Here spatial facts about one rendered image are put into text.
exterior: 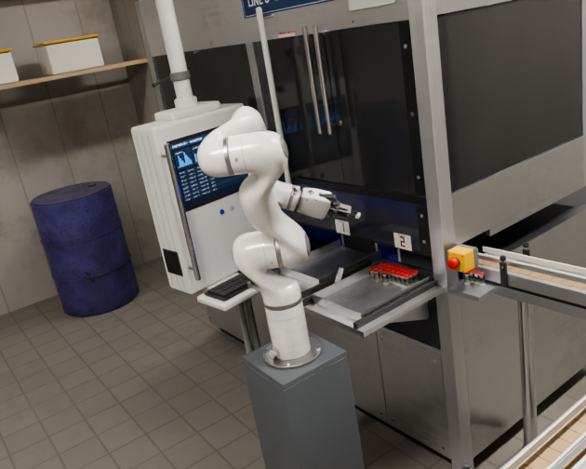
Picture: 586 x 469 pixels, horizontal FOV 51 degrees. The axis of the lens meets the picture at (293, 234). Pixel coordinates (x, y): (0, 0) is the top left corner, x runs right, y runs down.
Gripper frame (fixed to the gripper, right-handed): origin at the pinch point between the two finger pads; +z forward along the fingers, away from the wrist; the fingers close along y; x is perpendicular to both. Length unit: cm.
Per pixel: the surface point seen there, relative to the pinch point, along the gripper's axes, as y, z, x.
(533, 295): 3, 68, 12
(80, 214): 225, -147, -126
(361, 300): 30.2, 16.9, 12.5
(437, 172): -12.2, 27.6, -16.5
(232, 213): 70, -37, -41
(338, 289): 38.8, 9.8, 5.1
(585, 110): -6, 95, -81
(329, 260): 57, 9, -21
